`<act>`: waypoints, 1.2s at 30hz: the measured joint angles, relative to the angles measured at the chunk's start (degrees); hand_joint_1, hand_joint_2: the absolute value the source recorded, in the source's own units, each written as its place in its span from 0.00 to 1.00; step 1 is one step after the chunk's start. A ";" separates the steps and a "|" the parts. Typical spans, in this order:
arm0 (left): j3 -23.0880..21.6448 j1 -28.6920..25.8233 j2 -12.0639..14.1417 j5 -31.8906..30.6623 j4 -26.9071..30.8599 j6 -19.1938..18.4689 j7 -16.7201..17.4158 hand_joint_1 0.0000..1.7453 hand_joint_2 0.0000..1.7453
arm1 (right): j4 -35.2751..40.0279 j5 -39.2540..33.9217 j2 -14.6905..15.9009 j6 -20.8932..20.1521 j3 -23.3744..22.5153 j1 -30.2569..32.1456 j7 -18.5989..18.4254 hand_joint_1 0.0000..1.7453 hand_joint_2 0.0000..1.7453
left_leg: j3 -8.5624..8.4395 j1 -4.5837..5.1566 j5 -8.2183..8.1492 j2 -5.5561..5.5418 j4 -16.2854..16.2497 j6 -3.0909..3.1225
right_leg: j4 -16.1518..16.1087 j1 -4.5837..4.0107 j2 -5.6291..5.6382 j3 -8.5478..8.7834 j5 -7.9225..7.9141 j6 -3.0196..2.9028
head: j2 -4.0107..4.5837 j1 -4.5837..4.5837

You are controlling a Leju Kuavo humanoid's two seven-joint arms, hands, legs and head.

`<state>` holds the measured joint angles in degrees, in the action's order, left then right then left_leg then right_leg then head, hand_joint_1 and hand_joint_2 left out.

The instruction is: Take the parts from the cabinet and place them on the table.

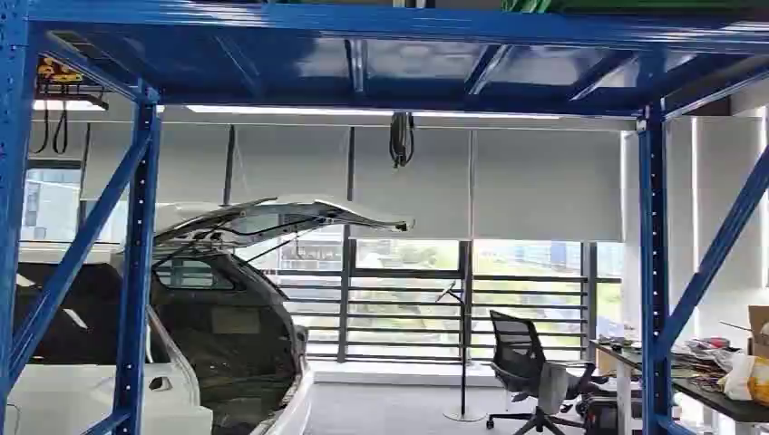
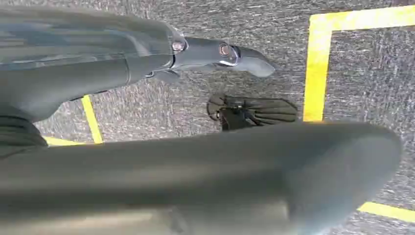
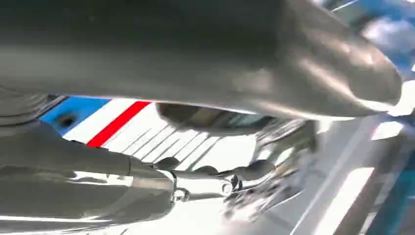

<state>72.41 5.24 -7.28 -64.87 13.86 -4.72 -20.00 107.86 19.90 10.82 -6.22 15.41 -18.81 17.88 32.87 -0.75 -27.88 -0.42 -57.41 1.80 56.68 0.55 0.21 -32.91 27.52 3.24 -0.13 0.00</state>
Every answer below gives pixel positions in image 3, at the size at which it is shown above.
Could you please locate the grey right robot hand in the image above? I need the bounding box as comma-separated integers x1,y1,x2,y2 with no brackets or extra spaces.
0,0,403,234

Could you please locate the blue white red striped sheet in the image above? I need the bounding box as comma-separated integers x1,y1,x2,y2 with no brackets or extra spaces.
40,95,260,172

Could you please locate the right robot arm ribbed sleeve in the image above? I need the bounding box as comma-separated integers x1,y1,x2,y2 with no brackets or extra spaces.
0,85,50,127

